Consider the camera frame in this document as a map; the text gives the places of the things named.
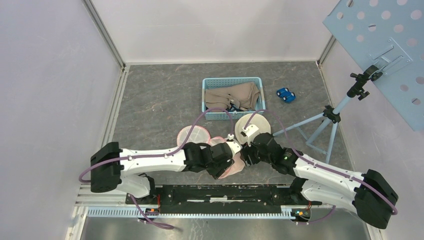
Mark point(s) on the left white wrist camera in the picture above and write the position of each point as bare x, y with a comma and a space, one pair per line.
233, 144

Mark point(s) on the light blue plastic basket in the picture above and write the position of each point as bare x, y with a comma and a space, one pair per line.
223, 82

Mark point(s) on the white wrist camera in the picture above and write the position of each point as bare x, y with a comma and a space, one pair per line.
250, 131
233, 144

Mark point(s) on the blue perforated panel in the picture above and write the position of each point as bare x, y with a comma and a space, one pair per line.
387, 34

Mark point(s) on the blue tripod stand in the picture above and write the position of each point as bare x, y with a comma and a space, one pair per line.
331, 115

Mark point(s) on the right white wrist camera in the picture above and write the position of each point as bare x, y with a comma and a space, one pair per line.
250, 131

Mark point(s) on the beige bra in basket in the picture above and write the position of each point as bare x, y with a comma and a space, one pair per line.
241, 97

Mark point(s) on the white cable tray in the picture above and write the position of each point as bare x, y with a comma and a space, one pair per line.
153, 213

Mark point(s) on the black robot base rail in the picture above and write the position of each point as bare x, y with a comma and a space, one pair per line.
223, 199

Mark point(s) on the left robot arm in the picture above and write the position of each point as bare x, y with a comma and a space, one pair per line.
122, 169

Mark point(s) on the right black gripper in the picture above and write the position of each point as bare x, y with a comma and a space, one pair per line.
247, 150

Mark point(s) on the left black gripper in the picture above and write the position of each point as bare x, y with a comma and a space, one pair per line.
216, 173

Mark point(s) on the blue toy car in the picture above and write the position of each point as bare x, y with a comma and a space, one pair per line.
286, 95

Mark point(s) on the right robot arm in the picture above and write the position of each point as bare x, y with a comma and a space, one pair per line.
368, 194

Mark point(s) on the white mesh laundry bag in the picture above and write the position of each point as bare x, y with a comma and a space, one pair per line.
201, 135

